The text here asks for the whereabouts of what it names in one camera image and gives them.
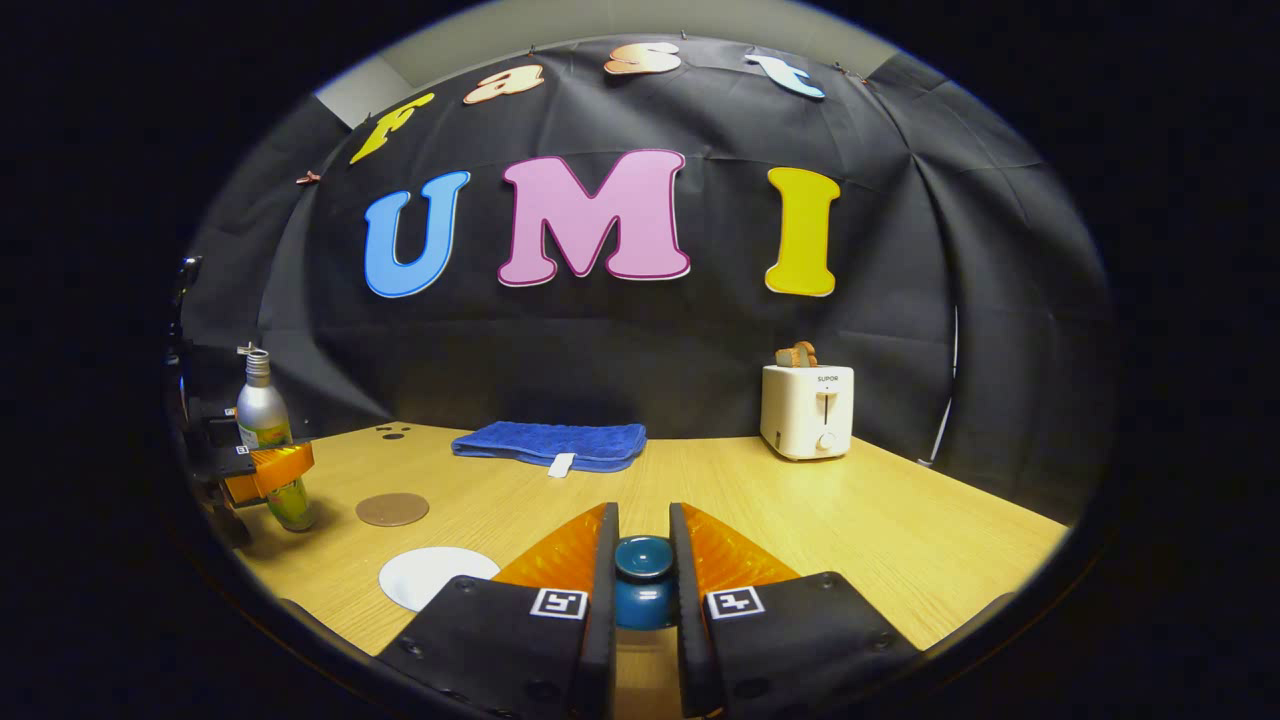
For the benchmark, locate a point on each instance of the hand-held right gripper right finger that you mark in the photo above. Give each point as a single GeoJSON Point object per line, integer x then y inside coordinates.
{"type": "Point", "coordinates": [685, 600]}

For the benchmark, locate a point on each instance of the silver green water bottle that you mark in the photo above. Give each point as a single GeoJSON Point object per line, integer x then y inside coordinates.
{"type": "Point", "coordinates": [262, 410]}

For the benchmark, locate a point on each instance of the round brown coaster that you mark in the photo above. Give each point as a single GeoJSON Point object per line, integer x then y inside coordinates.
{"type": "Point", "coordinates": [392, 509]}

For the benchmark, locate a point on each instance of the cream toaster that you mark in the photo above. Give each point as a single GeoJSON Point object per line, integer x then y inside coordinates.
{"type": "Point", "coordinates": [805, 415]}

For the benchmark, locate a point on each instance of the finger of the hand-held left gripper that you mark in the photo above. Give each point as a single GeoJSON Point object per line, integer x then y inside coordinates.
{"type": "Point", "coordinates": [265, 470]}

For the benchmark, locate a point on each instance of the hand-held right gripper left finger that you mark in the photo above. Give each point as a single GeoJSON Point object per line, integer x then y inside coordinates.
{"type": "Point", "coordinates": [605, 600]}

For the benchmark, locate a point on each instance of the teal teacup white inside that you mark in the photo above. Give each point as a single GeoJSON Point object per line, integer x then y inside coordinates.
{"type": "Point", "coordinates": [430, 575]}

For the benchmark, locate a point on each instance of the brown bread slice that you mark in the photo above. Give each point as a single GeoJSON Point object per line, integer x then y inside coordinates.
{"type": "Point", "coordinates": [797, 354]}

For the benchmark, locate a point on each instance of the folded blue towel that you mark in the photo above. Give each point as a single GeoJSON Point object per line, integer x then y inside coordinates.
{"type": "Point", "coordinates": [550, 442]}

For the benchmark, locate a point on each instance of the teal teacup lid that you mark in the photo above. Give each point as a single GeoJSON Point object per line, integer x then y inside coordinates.
{"type": "Point", "coordinates": [643, 560]}

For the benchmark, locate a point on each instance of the black backdrop cloth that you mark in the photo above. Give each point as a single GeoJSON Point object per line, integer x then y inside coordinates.
{"type": "Point", "coordinates": [700, 340]}

